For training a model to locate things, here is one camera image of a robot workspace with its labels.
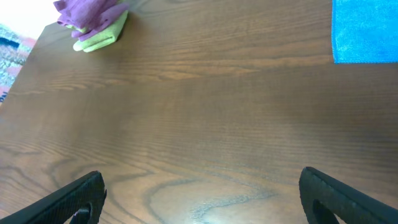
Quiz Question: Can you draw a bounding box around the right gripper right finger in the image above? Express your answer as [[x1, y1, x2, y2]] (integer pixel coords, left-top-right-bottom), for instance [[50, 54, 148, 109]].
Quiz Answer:
[[299, 167, 397, 224]]

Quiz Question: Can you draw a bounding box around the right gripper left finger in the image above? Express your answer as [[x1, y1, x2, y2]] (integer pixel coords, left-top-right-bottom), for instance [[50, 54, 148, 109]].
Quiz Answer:
[[1, 170, 107, 224]]

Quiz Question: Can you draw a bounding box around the purple microfiber cloth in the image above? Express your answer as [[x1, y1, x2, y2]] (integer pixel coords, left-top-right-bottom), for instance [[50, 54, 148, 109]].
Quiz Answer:
[[53, 0, 118, 29]]

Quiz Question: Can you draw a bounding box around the bottom folded green cloth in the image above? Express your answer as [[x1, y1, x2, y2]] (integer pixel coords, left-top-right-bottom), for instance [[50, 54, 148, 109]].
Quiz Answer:
[[73, 11, 128, 53]]

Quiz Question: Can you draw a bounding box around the folded green cloth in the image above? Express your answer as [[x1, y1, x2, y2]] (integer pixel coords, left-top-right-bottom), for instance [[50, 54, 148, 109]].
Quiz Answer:
[[66, 25, 87, 34], [73, 11, 128, 53]]

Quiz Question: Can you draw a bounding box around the top folded green cloth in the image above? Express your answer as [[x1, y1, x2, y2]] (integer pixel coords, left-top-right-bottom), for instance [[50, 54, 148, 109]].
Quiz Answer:
[[66, 25, 87, 34]]

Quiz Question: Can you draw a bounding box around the blue microfiber cloth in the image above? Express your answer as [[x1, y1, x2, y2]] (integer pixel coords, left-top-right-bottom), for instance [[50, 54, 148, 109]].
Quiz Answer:
[[331, 0, 397, 63]]

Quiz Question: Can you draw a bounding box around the folded purple cloth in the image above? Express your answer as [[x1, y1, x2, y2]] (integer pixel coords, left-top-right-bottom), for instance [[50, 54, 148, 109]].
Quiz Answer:
[[72, 0, 129, 42]]

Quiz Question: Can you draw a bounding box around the patterned floor rug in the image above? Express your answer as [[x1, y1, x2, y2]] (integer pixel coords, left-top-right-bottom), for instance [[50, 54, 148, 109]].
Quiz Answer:
[[1, 24, 36, 104]]

